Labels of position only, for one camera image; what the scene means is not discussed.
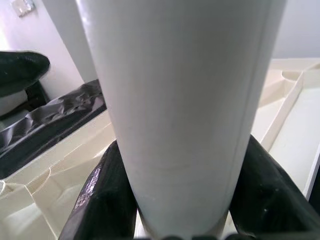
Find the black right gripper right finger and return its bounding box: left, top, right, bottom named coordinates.
left=227, top=134, right=320, bottom=240

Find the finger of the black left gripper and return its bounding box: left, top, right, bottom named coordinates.
left=0, top=50, right=51, bottom=100

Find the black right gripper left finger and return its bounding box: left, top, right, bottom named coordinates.
left=58, top=139, right=139, bottom=240

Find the white plastic children table top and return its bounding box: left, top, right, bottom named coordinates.
left=0, top=57, right=320, bottom=240

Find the white plastic table leg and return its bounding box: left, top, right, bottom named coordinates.
left=74, top=0, right=288, bottom=240

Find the black leather sofa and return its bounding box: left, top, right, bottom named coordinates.
left=0, top=81, right=50, bottom=118

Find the white wall switch panel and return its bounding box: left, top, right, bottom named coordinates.
left=12, top=0, right=35, bottom=18

